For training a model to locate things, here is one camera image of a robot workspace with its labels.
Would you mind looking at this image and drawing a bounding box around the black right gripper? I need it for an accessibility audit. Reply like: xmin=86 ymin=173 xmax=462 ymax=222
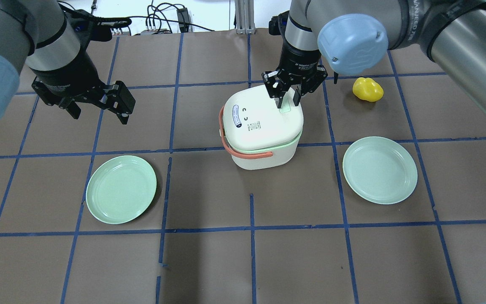
xmin=262 ymin=65 xmax=328 ymax=109

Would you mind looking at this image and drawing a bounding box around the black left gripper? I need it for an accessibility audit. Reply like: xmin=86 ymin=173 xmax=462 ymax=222
xmin=32 ymin=77 xmax=136 ymax=125

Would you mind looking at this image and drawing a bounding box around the white rice cooker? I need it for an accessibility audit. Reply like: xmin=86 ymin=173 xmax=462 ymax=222
xmin=219 ymin=85 xmax=304 ymax=171

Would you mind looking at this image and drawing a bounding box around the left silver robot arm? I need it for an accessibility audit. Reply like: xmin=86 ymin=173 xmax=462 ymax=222
xmin=0 ymin=0 xmax=135 ymax=125

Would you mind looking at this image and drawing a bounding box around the green plate near right arm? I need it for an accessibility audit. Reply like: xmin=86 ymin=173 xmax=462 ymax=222
xmin=343 ymin=136 xmax=418 ymax=205

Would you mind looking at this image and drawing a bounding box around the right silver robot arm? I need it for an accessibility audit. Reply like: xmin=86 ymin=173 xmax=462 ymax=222
xmin=262 ymin=0 xmax=486 ymax=114

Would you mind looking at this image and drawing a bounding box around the green plate near left arm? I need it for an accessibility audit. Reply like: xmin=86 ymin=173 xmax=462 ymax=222
xmin=85 ymin=155 xmax=157 ymax=225

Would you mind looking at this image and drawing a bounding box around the yellow toy bell pepper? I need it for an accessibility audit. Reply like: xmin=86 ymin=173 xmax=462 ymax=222
xmin=352 ymin=77 xmax=384 ymax=102

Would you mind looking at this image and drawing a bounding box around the black power adapter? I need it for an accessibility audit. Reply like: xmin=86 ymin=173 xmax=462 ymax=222
xmin=177 ymin=8 xmax=190 ymax=33

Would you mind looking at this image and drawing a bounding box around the black cable bundle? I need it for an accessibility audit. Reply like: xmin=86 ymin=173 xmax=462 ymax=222
xmin=57 ymin=0 xmax=216 ymax=36

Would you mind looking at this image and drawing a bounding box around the aluminium frame post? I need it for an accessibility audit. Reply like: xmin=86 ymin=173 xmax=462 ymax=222
xmin=235 ymin=0 xmax=256 ymax=35

